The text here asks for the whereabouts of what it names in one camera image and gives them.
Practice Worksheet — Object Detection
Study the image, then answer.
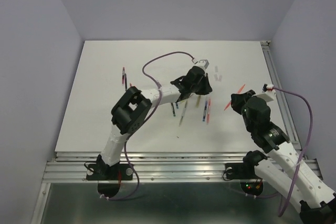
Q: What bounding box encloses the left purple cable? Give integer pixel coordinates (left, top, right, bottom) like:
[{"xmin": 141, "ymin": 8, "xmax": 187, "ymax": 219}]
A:
[{"xmin": 123, "ymin": 51, "xmax": 196, "ymax": 200}]

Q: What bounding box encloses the purple cable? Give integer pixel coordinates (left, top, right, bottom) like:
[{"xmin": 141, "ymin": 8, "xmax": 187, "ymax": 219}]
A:
[
  {"xmin": 271, "ymin": 86, "xmax": 314, "ymax": 217},
  {"xmin": 123, "ymin": 51, "xmax": 196, "ymax": 200}
]

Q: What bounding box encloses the light red pen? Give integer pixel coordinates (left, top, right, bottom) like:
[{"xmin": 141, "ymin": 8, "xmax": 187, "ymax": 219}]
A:
[{"xmin": 206, "ymin": 98, "xmax": 211, "ymax": 124}]

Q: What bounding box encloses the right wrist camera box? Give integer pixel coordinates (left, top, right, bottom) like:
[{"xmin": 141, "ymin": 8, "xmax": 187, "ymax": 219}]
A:
[{"xmin": 256, "ymin": 84, "xmax": 276, "ymax": 103}]

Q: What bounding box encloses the aluminium right side rail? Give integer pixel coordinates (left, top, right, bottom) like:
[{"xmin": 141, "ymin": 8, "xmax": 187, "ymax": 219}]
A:
[{"xmin": 260, "ymin": 41, "xmax": 300, "ymax": 144}]

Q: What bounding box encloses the magenta pen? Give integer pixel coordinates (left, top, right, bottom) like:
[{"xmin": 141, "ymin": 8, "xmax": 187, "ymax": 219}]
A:
[{"xmin": 122, "ymin": 67, "xmax": 125, "ymax": 85}]

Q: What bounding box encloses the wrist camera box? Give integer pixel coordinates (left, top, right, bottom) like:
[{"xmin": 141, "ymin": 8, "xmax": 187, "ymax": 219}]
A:
[
  {"xmin": 256, "ymin": 84, "xmax": 276, "ymax": 103},
  {"xmin": 195, "ymin": 59, "xmax": 209, "ymax": 70}
]

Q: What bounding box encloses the dark green pen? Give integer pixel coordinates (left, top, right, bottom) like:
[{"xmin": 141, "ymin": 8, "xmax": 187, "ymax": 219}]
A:
[{"xmin": 171, "ymin": 103, "xmax": 176, "ymax": 117}]

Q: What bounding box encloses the purple pen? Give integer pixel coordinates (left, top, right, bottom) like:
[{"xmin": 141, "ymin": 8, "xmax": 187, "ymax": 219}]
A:
[{"xmin": 124, "ymin": 73, "xmax": 128, "ymax": 91}]

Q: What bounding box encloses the aluminium front rail frame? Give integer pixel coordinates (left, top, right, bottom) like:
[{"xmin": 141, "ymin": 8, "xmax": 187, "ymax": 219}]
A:
[{"xmin": 41, "ymin": 150, "xmax": 323, "ymax": 183}]

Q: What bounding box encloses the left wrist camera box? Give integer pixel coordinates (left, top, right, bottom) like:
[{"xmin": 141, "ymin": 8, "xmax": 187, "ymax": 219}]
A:
[{"xmin": 195, "ymin": 59, "xmax": 209, "ymax": 70}]

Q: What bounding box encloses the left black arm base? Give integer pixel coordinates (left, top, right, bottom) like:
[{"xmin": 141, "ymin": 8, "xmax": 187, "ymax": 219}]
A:
[{"xmin": 84, "ymin": 155, "xmax": 140, "ymax": 201}]

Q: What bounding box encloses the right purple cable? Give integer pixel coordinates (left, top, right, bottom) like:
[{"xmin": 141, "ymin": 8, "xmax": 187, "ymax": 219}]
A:
[{"xmin": 271, "ymin": 86, "xmax": 314, "ymax": 217}]

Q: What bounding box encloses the dark blue pen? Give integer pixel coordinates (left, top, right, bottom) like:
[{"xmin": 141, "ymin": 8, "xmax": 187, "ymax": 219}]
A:
[{"xmin": 202, "ymin": 96, "xmax": 209, "ymax": 122}]

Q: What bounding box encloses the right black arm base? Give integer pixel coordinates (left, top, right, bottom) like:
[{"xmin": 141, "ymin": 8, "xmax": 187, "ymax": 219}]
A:
[{"xmin": 222, "ymin": 151, "xmax": 270, "ymax": 198}]

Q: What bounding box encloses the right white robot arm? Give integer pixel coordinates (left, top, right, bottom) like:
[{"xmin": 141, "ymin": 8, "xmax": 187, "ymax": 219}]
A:
[{"xmin": 231, "ymin": 84, "xmax": 335, "ymax": 223}]

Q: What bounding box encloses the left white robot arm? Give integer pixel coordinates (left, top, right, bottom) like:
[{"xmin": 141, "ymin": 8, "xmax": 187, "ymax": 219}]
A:
[{"xmin": 97, "ymin": 60, "xmax": 212, "ymax": 179}]

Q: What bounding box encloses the green white pen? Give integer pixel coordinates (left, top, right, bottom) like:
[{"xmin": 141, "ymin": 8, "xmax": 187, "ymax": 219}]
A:
[{"xmin": 179, "ymin": 100, "xmax": 188, "ymax": 126}]

